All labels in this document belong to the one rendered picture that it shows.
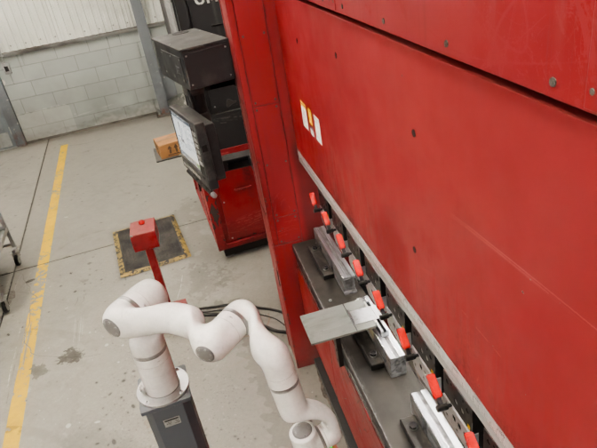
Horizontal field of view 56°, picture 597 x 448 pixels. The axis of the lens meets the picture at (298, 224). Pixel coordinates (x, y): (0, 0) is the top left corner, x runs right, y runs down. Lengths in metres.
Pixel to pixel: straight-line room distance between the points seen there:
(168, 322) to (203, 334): 0.19
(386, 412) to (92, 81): 7.58
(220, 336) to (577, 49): 1.18
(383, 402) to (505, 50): 1.47
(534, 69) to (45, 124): 8.60
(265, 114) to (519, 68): 1.94
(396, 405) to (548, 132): 1.40
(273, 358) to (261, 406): 1.79
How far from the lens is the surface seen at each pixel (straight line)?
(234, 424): 3.32
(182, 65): 2.76
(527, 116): 0.90
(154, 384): 2.07
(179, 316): 1.74
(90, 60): 8.90
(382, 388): 2.14
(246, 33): 2.60
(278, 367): 1.60
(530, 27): 0.84
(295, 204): 2.90
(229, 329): 1.63
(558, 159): 0.86
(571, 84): 0.78
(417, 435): 1.96
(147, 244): 3.69
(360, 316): 2.24
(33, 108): 9.11
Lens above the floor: 2.42
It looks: 29 degrees down
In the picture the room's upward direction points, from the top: 10 degrees counter-clockwise
